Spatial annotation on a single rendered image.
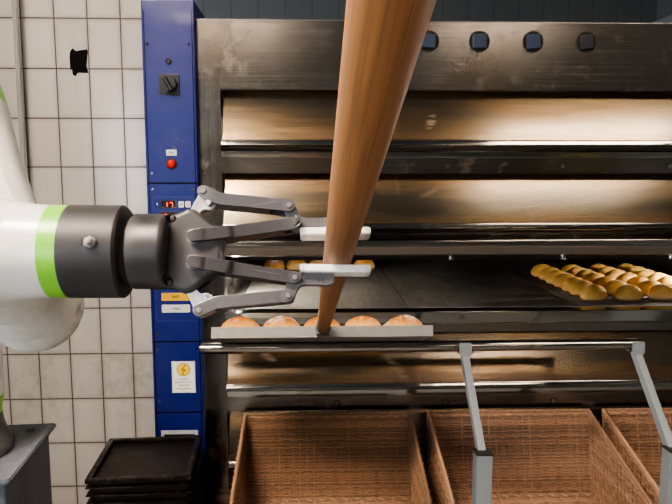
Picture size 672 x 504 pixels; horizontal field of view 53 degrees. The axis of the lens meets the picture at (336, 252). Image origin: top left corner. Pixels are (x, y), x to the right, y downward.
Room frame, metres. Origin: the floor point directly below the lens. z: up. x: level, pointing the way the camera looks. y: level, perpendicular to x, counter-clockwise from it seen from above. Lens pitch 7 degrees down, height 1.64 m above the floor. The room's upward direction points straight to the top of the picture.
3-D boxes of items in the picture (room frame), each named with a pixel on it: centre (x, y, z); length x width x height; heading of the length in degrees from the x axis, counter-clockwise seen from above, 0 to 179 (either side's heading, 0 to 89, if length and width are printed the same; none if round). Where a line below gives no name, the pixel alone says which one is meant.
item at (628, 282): (2.63, -1.10, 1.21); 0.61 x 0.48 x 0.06; 2
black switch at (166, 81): (2.07, 0.51, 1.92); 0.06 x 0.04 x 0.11; 92
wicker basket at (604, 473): (1.90, -0.58, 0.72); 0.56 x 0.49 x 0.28; 92
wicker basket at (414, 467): (1.87, 0.02, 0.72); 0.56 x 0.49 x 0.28; 92
